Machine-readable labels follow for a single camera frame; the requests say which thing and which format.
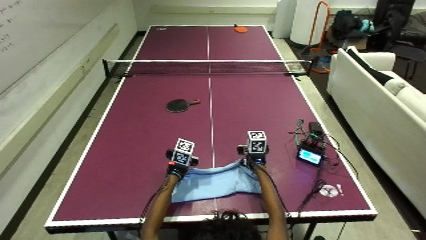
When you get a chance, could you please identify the white marker cube right glove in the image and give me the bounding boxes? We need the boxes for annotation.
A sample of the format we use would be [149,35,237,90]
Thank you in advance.
[245,130,269,155]

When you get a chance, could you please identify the white sofa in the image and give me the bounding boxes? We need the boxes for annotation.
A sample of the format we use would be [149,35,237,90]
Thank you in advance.
[326,46,426,218]

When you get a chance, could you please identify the white tape roll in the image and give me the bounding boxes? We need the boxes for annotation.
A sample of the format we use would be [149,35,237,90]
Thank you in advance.
[318,184,340,198]

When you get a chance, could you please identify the light blue cloth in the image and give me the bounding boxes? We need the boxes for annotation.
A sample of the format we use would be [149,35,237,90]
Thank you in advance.
[171,159,264,204]

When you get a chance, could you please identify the person's right hand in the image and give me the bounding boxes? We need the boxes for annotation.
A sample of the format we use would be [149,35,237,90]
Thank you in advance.
[236,143,270,170]

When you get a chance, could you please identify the white round column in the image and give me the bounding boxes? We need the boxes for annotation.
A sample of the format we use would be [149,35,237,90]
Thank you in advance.
[270,0,333,46]

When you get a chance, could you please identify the black office chair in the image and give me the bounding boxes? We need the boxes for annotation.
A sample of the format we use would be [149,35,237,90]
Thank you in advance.
[368,0,426,80]

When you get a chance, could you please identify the table tennis net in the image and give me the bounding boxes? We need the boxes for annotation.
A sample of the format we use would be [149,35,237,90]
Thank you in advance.
[101,58,320,78]

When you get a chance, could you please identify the purple table tennis table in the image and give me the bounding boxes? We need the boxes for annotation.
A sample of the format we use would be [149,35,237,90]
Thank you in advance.
[44,23,380,240]

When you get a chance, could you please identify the white marker cube left glove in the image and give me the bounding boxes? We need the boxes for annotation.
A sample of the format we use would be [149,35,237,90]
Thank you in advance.
[169,137,197,166]

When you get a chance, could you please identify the person's left hand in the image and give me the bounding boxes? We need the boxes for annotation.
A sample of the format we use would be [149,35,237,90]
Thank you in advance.
[165,148,200,180]

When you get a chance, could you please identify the black table tennis paddle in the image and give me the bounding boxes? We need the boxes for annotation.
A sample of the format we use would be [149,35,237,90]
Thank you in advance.
[165,98,203,114]

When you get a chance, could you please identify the white marker cube glove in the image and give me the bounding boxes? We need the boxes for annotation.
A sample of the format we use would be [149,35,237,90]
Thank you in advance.
[245,130,269,155]
[169,137,197,166]

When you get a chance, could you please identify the orange metal frame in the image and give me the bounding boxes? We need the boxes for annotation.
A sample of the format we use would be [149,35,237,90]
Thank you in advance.
[305,0,333,74]

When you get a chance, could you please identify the small screen device with electronics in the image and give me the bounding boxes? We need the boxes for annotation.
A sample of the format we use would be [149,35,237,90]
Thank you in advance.
[294,121,328,168]

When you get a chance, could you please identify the whiteboard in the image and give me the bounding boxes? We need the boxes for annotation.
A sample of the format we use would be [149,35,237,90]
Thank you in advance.
[0,0,120,95]

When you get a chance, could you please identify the black backpack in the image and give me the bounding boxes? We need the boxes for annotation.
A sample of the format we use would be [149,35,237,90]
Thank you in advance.
[330,9,365,41]

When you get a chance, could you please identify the black cushion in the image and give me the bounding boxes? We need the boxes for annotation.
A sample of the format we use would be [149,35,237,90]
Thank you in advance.
[345,48,396,86]

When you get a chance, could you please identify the black cables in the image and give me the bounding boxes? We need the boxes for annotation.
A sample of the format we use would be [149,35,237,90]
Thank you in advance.
[288,118,361,214]

